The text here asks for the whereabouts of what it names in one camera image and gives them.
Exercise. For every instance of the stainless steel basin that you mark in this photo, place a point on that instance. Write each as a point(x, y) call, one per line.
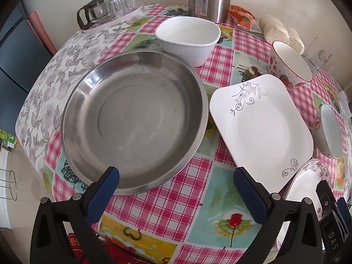
point(132, 121)

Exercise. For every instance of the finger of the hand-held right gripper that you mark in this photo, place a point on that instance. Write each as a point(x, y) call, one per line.
point(343, 206)
point(326, 198)

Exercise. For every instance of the red patterned cushion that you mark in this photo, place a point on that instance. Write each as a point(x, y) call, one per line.
point(75, 246)

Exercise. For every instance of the bag of steamed buns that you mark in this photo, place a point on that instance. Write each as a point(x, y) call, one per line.
point(275, 30)

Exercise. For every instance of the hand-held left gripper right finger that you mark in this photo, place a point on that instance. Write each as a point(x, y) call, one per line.
point(249, 195)

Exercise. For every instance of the white bowl with red print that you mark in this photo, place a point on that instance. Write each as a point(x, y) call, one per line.
point(330, 132)

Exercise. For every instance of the pink floral round plate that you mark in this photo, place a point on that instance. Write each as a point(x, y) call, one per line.
point(302, 181)

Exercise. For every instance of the white square plate grey vines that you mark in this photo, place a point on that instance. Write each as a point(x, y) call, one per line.
point(261, 126)

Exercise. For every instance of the green box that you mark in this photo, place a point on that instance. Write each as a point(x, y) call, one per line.
point(9, 140)

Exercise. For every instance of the pink panel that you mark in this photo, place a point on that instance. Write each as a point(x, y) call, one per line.
point(41, 30)

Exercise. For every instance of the plain white bowl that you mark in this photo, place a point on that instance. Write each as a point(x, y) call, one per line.
point(187, 33)

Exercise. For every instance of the red-rimmed strawberry bowl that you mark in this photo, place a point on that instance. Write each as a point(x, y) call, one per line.
point(291, 57)

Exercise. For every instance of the orange snack packet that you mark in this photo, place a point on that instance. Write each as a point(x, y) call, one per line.
point(243, 18)

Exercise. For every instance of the clear glass mug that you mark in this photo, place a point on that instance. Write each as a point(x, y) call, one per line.
point(321, 57)

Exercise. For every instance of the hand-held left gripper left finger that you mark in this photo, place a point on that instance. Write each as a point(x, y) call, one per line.
point(106, 192)

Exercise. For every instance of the grey floral tablecloth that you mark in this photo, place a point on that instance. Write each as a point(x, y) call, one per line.
point(55, 88)

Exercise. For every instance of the stainless steel thermos jug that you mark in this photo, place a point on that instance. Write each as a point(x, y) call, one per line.
point(209, 0)

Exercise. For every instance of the dark blue fridge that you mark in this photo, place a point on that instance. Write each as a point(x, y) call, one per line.
point(16, 60)

